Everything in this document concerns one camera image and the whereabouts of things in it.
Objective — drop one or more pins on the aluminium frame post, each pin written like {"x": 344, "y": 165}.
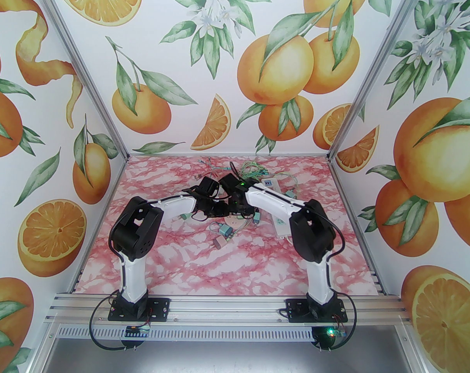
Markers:
{"x": 376, "y": 64}
{"x": 81, "y": 64}

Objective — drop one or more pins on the pink plug adapter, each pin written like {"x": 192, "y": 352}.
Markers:
{"x": 220, "y": 242}

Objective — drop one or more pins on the teal plug adapter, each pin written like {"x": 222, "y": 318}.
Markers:
{"x": 290, "y": 194}

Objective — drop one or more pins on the black round mount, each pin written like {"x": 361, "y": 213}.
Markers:
{"x": 324, "y": 340}
{"x": 130, "y": 344}

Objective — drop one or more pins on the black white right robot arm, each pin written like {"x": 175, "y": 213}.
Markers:
{"x": 310, "y": 233}

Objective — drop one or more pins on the white power strip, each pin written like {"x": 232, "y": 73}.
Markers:
{"x": 268, "y": 183}

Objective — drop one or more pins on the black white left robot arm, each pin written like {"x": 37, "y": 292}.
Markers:
{"x": 136, "y": 231}

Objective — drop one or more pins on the aluminium table side rail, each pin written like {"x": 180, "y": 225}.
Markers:
{"x": 75, "y": 282}
{"x": 378, "y": 283}

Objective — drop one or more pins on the small circuit board with LED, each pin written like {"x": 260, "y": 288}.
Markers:
{"x": 338, "y": 332}

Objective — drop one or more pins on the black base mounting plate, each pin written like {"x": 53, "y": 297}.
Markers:
{"x": 297, "y": 311}
{"x": 159, "y": 309}

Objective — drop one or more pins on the round white socket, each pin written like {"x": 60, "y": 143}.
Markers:
{"x": 235, "y": 220}

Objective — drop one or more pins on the perforated metal strip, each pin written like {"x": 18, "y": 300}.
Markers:
{"x": 219, "y": 332}

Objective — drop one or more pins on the small teal plug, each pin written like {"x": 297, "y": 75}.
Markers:
{"x": 257, "y": 218}

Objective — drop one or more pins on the aluminium profile rail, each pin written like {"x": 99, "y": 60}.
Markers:
{"x": 219, "y": 305}

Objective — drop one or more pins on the steel sheet panel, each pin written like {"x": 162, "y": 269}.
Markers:
{"x": 219, "y": 358}

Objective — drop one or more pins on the green plug adapter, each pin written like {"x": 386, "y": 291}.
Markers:
{"x": 185, "y": 216}

